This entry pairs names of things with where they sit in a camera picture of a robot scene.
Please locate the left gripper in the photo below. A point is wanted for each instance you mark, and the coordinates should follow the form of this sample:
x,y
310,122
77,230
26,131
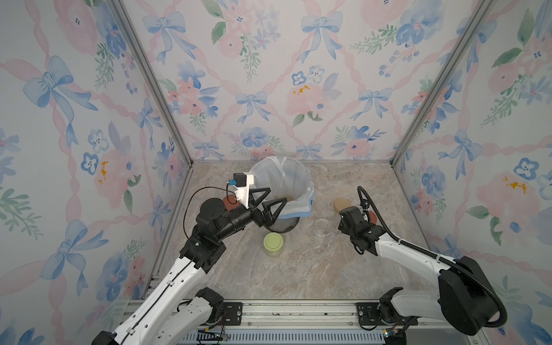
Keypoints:
x,y
264,218

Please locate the green lid jar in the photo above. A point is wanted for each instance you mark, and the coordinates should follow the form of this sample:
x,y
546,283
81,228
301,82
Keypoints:
x,y
273,244

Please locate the glass jar with rice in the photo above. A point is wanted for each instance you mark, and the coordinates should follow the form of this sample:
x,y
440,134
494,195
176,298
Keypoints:
x,y
322,228

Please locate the tan jar lid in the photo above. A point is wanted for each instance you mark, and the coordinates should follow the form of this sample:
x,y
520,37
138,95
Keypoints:
x,y
340,204

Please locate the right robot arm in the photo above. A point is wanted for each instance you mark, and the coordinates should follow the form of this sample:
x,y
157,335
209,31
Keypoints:
x,y
407,303

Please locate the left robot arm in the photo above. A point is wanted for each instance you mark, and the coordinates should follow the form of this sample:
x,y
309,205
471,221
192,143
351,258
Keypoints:
x,y
157,320

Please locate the black mesh trash bin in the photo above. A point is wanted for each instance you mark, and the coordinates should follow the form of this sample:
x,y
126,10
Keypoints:
x,y
282,226

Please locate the white trash bag liner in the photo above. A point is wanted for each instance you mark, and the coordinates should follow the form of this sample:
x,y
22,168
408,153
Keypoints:
x,y
287,178

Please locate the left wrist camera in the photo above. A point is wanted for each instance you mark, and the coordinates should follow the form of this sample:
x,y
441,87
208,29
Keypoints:
x,y
242,182

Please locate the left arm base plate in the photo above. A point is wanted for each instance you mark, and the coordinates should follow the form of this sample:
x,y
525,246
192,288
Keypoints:
x,y
227,314

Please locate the aluminium front rail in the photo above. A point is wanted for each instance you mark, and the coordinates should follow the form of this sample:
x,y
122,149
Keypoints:
x,y
323,322

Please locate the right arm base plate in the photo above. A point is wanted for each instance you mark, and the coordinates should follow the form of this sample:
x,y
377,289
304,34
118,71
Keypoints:
x,y
372,314

